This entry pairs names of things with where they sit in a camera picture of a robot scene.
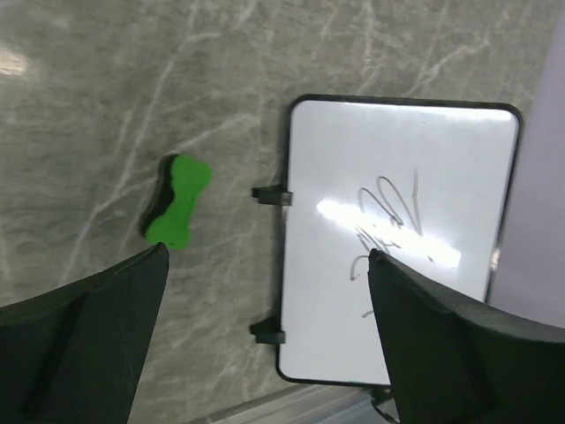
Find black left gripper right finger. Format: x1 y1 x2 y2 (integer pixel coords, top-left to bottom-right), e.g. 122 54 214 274
368 249 564 423

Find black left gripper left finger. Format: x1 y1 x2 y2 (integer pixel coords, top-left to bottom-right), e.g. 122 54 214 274
1 243 170 423

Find small black-framed whiteboard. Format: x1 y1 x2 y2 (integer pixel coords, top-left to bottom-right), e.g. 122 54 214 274
252 94 523 387

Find green bone-shaped eraser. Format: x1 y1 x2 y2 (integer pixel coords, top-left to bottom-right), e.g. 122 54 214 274
139 154 213 250

